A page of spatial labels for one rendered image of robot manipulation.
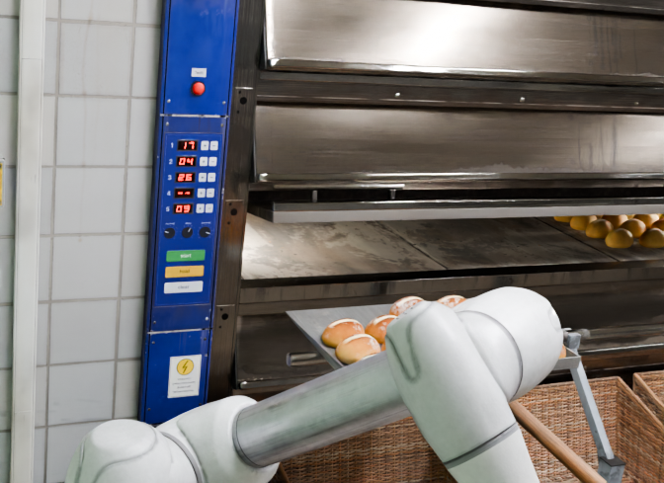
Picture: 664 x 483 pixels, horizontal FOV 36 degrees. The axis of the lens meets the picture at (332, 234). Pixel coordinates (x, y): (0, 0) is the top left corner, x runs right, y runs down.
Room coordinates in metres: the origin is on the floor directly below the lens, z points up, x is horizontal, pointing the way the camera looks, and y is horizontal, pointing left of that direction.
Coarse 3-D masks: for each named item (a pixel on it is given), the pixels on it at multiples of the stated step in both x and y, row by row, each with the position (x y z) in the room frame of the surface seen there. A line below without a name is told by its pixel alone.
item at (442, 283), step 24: (576, 264) 2.79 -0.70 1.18; (600, 264) 2.82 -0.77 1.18; (624, 264) 2.85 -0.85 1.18; (648, 264) 2.88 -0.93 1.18; (240, 288) 2.29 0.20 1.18; (264, 288) 2.32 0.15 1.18; (288, 288) 2.35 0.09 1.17; (312, 288) 2.38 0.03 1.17; (336, 288) 2.41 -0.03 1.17; (360, 288) 2.43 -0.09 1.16; (384, 288) 2.47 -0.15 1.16; (408, 288) 2.50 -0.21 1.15; (432, 288) 2.53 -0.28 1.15; (456, 288) 2.56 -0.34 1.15; (480, 288) 2.59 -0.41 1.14
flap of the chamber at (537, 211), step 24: (264, 216) 2.21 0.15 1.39; (288, 216) 2.18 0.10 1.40; (312, 216) 2.20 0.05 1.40; (336, 216) 2.23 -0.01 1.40; (360, 216) 2.26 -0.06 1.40; (384, 216) 2.28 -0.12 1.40; (408, 216) 2.31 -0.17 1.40; (432, 216) 2.34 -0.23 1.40; (456, 216) 2.37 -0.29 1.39; (480, 216) 2.40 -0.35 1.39; (504, 216) 2.43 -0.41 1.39; (528, 216) 2.46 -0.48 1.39
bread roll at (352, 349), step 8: (352, 336) 1.97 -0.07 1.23; (360, 336) 1.97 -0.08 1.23; (368, 336) 1.98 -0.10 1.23; (344, 344) 1.95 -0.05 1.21; (352, 344) 1.95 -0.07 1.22; (360, 344) 1.95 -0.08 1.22; (368, 344) 1.96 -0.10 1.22; (376, 344) 1.98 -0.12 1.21; (336, 352) 1.95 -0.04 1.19; (344, 352) 1.94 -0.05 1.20; (352, 352) 1.94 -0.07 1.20; (360, 352) 1.94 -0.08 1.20; (368, 352) 1.95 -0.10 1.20; (376, 352) 1.97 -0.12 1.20; (344, 360) 1.94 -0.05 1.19; (352, 360) 1.93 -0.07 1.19
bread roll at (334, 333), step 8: (336, 320) 2.03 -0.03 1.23; (344, 320) 2.03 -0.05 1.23; (352, 320) 2.04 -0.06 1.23; (328, 328) 2.02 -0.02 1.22; (336, 328) 2.01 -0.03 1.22; (344, 328) 2.01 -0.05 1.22; (352, 328) 2.02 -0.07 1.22; (360, 328) 2.03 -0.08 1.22; (328, 336) 2.00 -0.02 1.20; (336, 336) 2.00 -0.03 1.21; (344, 336) 2.00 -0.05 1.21; (328, 344) 2.00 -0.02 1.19; (336, 344) 2.00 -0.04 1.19
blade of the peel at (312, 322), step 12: (288, 312) 2.15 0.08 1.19; (300, 312) 2.16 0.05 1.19; (312, 312) 2.17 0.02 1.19; (324, 312) 2.18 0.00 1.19; (336, 312) 2.19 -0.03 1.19; (348, 312) 2.20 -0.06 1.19; (360, 312) 2.20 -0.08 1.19; (372, 312) 2.21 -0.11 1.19; (384, 312) 2.22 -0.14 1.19; (300, 324) 2.10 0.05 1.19; (312, 324) 2.11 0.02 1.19; (324, 324) 2.12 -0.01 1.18; (312, 336) 2.05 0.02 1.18; (324, 348) 1.97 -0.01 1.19; (336, 360) 1.92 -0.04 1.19; (564, 360) 2.06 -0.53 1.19; (576, 360) 2.08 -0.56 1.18
